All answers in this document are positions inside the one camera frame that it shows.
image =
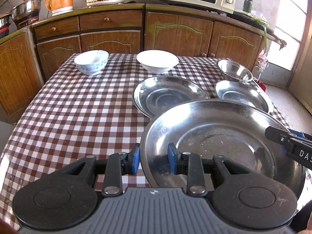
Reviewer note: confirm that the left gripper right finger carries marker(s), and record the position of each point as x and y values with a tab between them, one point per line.
188	164

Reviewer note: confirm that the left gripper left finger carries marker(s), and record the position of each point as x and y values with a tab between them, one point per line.
115	167

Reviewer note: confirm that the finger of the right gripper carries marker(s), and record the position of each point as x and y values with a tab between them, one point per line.
283	137

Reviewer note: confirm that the large steel plate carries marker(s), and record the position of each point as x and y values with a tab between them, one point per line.
216	127

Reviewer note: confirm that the steel dish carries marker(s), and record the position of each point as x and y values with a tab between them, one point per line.
245	94

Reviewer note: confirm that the medium steel plate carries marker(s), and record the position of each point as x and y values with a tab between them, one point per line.
155	95

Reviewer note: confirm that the small steel bowl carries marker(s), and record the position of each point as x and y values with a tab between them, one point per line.
233	71

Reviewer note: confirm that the plain white bowl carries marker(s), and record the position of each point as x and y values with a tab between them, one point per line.
157	61

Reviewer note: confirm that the blue patterned white bowl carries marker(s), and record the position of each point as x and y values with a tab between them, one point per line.
91	62

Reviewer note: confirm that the red bag on floor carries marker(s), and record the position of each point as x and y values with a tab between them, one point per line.
260	84

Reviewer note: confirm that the red checkered tablecloth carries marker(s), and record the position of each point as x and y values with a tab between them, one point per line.
73	115

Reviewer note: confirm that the pink hanging bag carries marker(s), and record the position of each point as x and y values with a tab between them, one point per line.
261	64

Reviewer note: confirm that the green leek vegetables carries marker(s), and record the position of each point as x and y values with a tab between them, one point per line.
260	18

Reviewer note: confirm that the green thermos bottle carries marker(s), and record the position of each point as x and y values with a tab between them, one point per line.
247	6

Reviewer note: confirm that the wooden kitchen cabinet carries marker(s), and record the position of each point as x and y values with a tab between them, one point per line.
31	55

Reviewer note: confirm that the red induction stove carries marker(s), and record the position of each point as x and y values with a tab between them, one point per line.
26	21

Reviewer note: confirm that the steel pot on stove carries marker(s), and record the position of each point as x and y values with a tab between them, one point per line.
27	8

